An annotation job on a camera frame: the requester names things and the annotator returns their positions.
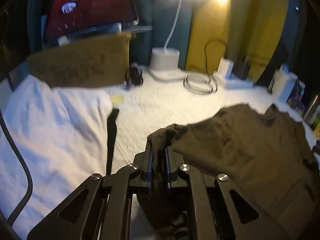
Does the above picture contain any olive brown t-shirt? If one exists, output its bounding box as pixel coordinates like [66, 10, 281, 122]
[137, 104, 319, 239]

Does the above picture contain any white folded cloth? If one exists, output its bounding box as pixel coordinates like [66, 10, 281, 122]
[3, 76, 113, 239]

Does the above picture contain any small yellow round object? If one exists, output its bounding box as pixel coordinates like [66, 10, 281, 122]
[110, 95, 124, 105]

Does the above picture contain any white power strip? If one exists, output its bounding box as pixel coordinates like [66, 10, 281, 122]
[213, 72, 253, 89]

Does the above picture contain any steel thermos tumbler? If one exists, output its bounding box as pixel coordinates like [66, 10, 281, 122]
[303, 94, 319, 125]

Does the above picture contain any purple plush toy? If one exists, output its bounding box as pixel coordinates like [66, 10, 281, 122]
[287, 79, 305, 115]

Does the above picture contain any white charger adapter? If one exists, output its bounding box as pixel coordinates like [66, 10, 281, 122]
[217, 57, 234, 79]

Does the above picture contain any white plastic basket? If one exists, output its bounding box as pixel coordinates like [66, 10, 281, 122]
[271, 64, 298, 102]

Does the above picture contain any black charger adapter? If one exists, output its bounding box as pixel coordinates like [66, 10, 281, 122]
[233, 56, 251, 80]

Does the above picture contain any brown cardboard box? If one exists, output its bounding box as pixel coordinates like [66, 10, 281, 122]
[27, 33, 131, 88]

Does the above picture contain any white desk lamp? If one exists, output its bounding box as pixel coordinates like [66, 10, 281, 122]
[148, 0, 186, 82]

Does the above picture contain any yellow curtain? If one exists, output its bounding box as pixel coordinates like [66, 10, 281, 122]
[185, 0, 289, 82]

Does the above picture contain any black strap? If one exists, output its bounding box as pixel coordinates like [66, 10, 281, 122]
[105, 107, 121, 176]

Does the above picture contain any black braided cable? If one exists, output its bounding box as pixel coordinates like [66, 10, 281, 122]
[0, 107, 34, 227]

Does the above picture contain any black coiled cable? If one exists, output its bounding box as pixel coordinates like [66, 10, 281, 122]
[183, 73, 218, 95]

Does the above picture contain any black cable bundle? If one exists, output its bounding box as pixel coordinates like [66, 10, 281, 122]
[124, 62, 144, 87]

